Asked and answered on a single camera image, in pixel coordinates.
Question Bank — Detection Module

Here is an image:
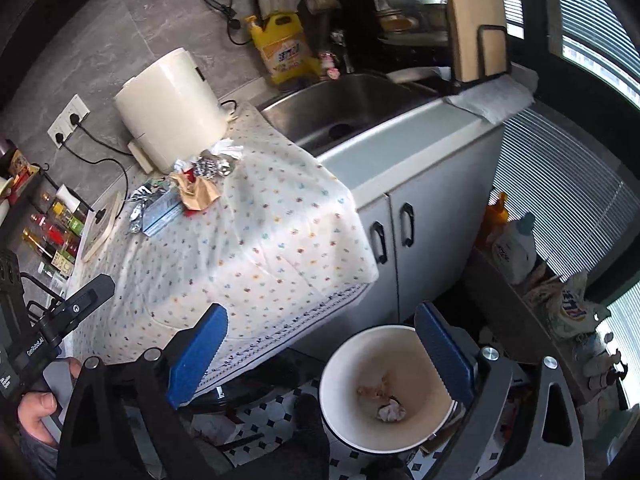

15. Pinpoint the white printed paper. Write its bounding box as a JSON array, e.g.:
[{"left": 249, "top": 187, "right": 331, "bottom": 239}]
[{"left": 376, "top": 396, "right": 407, "bottom": 422}]

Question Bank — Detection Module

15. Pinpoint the brown paper bag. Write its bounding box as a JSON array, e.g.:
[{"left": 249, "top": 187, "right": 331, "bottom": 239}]
[
  {"left": 357, "top": 375, "right": 390, "bottom": 404},
  {"left": 169, "top": 172, "right": 220, "bottom": 211}
]

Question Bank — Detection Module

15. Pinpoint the silver black foil wrapper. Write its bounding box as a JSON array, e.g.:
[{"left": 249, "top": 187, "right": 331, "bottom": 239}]
[{"left": 128, "top": 181, "right": 160, "bottom": 234}]

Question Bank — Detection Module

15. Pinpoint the white round trash bin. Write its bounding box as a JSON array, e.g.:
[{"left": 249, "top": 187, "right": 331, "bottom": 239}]
[{"left": 319, "top": 325, "right": 457, "bottom": 454}]

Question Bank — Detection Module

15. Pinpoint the person's left hand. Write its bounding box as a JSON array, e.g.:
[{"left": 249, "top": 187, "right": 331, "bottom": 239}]
[{"left": 17, "top": 358, "right": 81, "bottom": 448}]

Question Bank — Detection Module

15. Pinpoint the red sauce bottle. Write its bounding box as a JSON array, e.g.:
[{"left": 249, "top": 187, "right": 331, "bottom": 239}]
[{"left": 30, "top": 214, "right": 79, "bottom": 259}]

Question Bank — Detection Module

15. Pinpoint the white detergent bag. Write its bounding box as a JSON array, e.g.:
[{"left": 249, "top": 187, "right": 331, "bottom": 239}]
[{"left": 524, "top": 271, "right": 612, "bottom": 340}]

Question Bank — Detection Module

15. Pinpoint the white bottle blue cap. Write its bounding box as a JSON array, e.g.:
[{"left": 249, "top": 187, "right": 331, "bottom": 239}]
[{"left": 491, "top": 212, "right": 537, "bottom": 285}]

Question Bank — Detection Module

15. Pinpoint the green label oil bottle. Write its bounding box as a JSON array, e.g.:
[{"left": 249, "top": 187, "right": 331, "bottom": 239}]
[{"left": 41, "top": 193, "right": 85, "bottom": 237}]

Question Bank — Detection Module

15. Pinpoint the black metal spice rack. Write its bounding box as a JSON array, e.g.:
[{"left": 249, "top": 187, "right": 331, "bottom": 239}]
[{"left": 1, "top": 165, "right": 89, "bottom": 301}]

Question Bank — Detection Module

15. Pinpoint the cream kettle base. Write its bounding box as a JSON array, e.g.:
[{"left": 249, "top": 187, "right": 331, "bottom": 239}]
[{"left": 79, "top": 191, "right": 125, "bottom": 263}]

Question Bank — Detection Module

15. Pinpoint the white cap spray bottle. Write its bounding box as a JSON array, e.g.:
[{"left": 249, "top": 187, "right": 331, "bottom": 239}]
[{"left": 55, "top": 184, "right": 81, "bottom": 214}]

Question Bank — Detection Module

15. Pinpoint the floral white tablecloth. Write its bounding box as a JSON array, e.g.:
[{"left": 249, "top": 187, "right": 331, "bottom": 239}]
[{"left": 64, "top": 103, "right": 378, "bottom": 393}]

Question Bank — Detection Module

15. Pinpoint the blue white cardboard box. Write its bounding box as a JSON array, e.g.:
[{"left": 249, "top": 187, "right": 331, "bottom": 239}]
[{"left": 142, "top": 188, "right": 184, "bottom": 236}]

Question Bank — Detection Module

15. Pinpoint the crumpled silver foil ball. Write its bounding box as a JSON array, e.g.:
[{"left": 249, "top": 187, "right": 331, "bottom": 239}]
[{"left": 193, "top": 155, "right": 236, "bottom": 180}]

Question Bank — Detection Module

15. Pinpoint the white crumpled plastic wrapper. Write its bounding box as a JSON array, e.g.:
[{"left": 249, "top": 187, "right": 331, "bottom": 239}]
[{"left": 200, "top": 138, "right": 243, "bottom": 160}]

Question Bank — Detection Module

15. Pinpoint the cream air fryer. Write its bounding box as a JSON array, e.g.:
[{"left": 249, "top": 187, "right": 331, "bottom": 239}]
[{"left": 114, "top": 48, "right": 232, "bottom": 174}]

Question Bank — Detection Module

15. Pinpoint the white folded cloth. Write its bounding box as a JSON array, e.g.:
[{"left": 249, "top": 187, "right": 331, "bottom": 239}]
[{"left": 445, "top": 75, "right": 534, "bottom": 125}]

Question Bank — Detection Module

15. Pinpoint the stainless steel sink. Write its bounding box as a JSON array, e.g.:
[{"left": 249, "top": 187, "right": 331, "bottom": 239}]
[{"left": 259, "top": 74, "right": 438, "bottom": 156}]

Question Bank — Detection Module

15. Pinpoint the wooden cutting board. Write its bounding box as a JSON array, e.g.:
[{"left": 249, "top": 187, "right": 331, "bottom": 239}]
[{"left": 447, "top": 0, "right": 511, "bottom": 87}]

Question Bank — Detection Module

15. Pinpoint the yellow detergent jug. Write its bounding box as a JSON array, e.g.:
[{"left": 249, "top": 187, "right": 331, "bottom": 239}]
[{"left": 245, "top": 12, "right": 320, "bottom": 86}]

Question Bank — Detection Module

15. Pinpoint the dish rack with pots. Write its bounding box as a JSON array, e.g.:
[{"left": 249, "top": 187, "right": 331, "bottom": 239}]
[{"left": 373, "top": 0, "right": 448, "bottom": 47}]

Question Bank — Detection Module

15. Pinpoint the grey cabinet with handles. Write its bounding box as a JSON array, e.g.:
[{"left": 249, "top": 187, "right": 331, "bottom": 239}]
[{"left": 293, "top": 102, "right": 504, "bottom": 360}]

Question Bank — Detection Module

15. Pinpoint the black power cable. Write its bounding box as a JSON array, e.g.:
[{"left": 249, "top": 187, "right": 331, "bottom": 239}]
[
  {"left": 69, "top": 114, "right": 134, "bottom": 157},
  {"left": 55, "top": 134, "right": 132, "bottom": 221}
]

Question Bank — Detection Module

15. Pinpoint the white wall power socket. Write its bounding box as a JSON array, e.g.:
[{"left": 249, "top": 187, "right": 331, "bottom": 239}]
[{"left": 47, "top": 94, "right": 90, "bottom": 148}]

